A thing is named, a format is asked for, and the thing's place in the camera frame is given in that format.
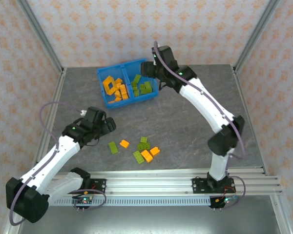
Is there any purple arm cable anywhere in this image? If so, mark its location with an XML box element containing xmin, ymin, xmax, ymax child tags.
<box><xmin>153</xmin><ymin>40</ymin><xmax>247</xmax><ymax>211</ymax></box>
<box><xmin>9</xmin><ymin>101</ymin><xmax>107</xmax><ymax>226</ymax></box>

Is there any grey slotted cable duct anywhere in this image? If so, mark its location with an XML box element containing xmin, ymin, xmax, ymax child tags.
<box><xmin>47</xmin><ymin>197</ymin><xmax>214</xmax><ymax>207</ymax></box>

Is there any aluminium table edge bar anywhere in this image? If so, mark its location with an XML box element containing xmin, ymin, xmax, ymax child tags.
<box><xmin>48</xmin><ymin>169</ymin><xmax>269</xmax><ymax>178</ymax></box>

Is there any grey metal lower panel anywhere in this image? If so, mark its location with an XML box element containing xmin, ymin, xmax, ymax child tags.
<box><xmin>17</xmin><ymin>206</ymin><xmax>281</xmax><ymax>234</ymax></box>

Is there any aluminium frame leg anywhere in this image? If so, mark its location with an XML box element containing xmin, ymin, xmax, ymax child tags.
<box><xmin>2</xmin><ymin>223</ymin><xmax>22</xmax><ymax>234</ymax></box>
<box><xmin>268</xmin><ymin>195</ymin><xmax>293</xmax><ymax>234</ymax></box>

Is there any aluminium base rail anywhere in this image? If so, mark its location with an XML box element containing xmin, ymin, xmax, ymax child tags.
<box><xmin>42</xmin><ymin>176</ymin><xmax>284</xmax><ymax>196</ymax></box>

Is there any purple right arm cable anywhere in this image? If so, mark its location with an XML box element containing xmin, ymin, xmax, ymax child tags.
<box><xmin>153</xmin><ymin>40</ymin><xmax>247</xmax><ymax>211</ymax></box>

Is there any blue plastic bin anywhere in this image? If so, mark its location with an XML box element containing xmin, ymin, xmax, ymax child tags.
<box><xmin>123</xmin><ymin>58</ymin><xmax>159</xmax><ymax>103</ymax></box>
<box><xmin>97</xmin><ymin>64</ymin><xmax>131</xmax><ymax>110</ymax></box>

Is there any aluminium upright post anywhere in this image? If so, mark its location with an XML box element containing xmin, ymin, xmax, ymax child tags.
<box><xmin>16</xmin><ymin>0</ymin><xmax>65</xmax><ymax>75</ymax></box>
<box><xmin>233</xmin><ymin>0</ymin><xmax>282</xmax><ymax>74</ymax></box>

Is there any aluminium table side rail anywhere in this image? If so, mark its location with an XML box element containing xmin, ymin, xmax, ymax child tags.
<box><xmin>231</xmin><ymin>65</ymin><xmax>269</xmax><ymax>176</ymax></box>
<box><xmin>34</xmin><ymin>67</ymin><xmax>67</xmax><ymax>166</ymax></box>

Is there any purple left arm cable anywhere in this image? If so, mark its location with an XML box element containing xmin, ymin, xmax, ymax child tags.
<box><xmin>9</xmin><ymin>101</ymin><xmax>107</xmax><ymax>226</ymax></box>

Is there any orange lego window frame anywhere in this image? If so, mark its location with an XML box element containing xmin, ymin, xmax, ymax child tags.
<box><xmin>102</xmin><ymin>76</ymin><xmax>118</xmax><ymax>96</ymax></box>

